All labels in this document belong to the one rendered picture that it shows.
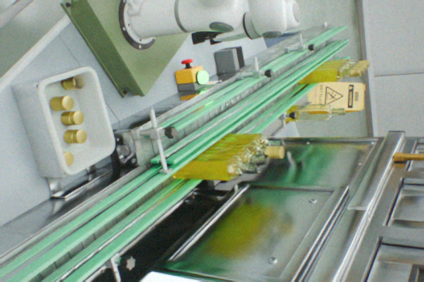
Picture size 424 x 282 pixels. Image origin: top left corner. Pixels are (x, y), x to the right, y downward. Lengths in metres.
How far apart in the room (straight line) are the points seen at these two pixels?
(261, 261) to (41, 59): 0.69
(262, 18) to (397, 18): 5.92
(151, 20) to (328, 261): 0.71
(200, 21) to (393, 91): 6.15
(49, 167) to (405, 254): 0.82
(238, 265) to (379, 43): 6.17
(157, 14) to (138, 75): 0.18
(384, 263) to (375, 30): 6.07
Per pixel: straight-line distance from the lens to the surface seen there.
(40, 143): 1.10
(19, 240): 1.00
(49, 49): 1.19
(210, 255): 1.10
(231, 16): 1.09
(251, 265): 1.04
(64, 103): 1.11
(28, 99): 1.08
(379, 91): 7.19
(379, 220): 1.20
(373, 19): 7.00
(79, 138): 1.14
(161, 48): 1.36
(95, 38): 1.24
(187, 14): 1.14
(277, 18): 1.07
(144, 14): 1.22
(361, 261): 1.06
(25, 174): 1.13
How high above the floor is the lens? 1.66
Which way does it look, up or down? 32 degrees down
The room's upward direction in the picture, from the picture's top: 90 degrees clockwise
